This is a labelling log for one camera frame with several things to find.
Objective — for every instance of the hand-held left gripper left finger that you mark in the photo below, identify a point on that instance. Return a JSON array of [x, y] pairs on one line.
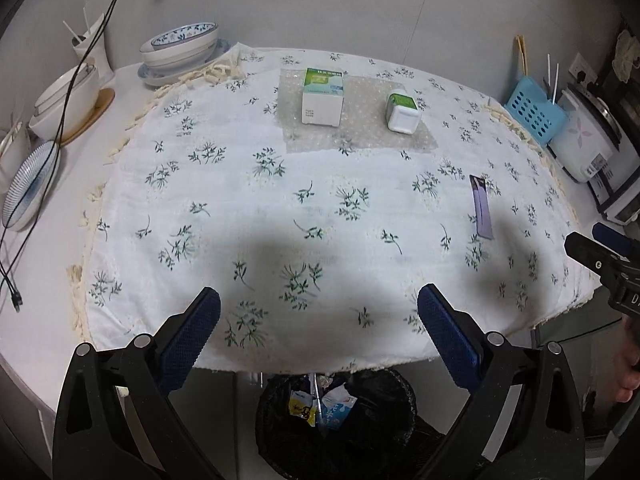
[[187, 345]]

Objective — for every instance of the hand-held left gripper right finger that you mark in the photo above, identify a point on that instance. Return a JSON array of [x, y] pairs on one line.
[[447, 340]]

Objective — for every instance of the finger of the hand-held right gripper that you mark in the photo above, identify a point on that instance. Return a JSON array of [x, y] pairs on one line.
[[612, 239], [582, 249]]

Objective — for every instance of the black lined trash bin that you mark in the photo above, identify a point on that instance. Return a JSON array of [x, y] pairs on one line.
[[380, 425]]

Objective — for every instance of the person's right hand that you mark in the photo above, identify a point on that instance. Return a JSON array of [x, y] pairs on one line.
[[631, 360]]

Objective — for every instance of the white black kitchen appliance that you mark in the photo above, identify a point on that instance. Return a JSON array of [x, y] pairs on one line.
[[620, 195]]

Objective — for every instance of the white rice cooker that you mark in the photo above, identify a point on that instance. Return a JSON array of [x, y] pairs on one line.
[[575, 145]]

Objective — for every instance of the purple strip packet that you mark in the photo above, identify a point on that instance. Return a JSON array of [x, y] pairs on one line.
[[482, 210]]

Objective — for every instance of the yellow snack wrapper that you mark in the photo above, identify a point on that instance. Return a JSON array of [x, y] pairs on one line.
[[301, 405]]

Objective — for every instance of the white blue milk carton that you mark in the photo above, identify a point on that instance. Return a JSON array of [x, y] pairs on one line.
[[335, 410]]

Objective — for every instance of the blue plastic basket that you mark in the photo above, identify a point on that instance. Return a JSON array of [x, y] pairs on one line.
[[532, 110]]

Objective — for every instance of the white plastic stick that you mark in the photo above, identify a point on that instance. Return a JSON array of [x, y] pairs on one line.
[[556, 82], [549, 72]]

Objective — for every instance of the pale cloth rag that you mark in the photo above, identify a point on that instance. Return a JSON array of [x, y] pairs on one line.
[[627, 52]]

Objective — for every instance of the wooden chopsticks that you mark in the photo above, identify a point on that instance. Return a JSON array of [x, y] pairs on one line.
[[522, 55]]

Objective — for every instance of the white floral tasselled tablecloth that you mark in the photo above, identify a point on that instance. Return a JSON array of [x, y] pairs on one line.
[[350, 160]]

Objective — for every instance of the clear bubble wrap sheet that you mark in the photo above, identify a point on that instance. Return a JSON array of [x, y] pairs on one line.
[[370, 135]]

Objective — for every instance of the small white green box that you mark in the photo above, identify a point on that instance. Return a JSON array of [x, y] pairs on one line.
[[402, 117]]

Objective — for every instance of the blue striped plate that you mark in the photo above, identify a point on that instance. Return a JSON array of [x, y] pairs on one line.
[[30, 185]]

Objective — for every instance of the wooden board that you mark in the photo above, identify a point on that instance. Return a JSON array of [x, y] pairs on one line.
[[100, 105]]

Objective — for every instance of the plain white bowl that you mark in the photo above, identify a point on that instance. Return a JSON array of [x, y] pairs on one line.
[[47, 127], [67, 85]]

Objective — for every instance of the tall white green carton box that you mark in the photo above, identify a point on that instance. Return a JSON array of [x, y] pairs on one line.
[[322, 105]]

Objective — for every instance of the stacked blue pattern bowls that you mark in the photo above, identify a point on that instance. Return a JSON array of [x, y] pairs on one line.
[[150, 76]]

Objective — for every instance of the blue patterned porcelain bowl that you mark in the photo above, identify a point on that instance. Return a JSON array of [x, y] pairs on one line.
[[175, 59], [185, 35]]

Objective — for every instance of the white utensil holder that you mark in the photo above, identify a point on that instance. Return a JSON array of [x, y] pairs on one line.
[[102, 60]]

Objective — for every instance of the white wall socket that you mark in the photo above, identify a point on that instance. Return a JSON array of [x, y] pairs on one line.
[[582, 67]]

